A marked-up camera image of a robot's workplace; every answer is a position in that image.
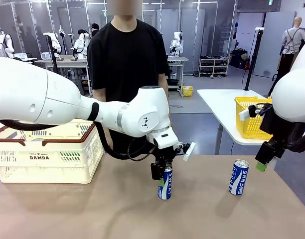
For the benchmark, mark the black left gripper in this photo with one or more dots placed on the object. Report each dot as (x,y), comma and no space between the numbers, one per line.
(167,154)

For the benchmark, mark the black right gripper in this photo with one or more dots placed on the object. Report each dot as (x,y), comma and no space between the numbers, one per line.
(274,124)

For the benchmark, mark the blue white Pocari Sweat can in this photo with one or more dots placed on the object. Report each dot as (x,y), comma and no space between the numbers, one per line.
(238,178)
(166,186)

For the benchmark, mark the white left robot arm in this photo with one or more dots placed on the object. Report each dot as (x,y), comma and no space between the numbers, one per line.
(55,94)

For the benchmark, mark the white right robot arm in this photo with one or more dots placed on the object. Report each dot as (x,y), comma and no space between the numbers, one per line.
(294,94)

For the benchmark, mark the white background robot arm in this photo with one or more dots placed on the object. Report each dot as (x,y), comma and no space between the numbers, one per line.
(8,44)
(55,41)
(177,42)
(82,44)

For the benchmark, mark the person's right forearm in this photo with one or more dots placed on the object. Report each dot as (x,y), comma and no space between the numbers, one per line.
(107,135)

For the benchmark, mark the yellow plastic shopping basket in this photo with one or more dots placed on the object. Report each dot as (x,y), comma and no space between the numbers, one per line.
(249,124)

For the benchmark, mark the white table under yellow basket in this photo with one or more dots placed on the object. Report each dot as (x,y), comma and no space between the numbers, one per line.
(217,112)

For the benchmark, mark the small yellow floor basket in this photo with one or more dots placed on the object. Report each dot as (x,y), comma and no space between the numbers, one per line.
(188,90)

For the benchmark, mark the cream shopping basket brown rim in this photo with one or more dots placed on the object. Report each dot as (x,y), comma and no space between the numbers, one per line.
(55,169)

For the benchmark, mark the person's right hand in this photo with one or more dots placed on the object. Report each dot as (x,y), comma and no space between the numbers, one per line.
(110,145)

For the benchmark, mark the black tripod pole white head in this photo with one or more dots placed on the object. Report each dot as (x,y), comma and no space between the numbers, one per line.
(253,57)

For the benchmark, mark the pile of dark bags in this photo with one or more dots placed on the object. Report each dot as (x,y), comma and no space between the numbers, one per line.
(238,58)

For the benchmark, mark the white shoe rack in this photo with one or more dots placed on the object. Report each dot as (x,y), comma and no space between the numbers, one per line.
(214,66)

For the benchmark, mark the grey desk with robot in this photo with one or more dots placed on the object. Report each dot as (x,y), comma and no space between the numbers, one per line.
(178,69)

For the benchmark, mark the mannequin with grey apron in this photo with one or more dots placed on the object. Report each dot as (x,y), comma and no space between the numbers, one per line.
(289,44)

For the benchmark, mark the person's black-clad body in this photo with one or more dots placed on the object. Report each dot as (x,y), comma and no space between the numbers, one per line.
(125,62)

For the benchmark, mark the grey background workbench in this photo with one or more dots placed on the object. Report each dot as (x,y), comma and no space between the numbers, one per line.
(72,62)

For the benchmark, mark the thin black tripod pole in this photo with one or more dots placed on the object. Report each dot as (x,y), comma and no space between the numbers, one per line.
(52,52)

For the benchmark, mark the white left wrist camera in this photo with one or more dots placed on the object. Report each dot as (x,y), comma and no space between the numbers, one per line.
(190,150)

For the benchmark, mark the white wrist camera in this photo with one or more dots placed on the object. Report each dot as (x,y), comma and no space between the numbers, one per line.
(247,113)
(190,150)

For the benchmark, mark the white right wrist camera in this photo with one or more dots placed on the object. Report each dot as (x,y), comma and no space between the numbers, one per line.
(247,113)

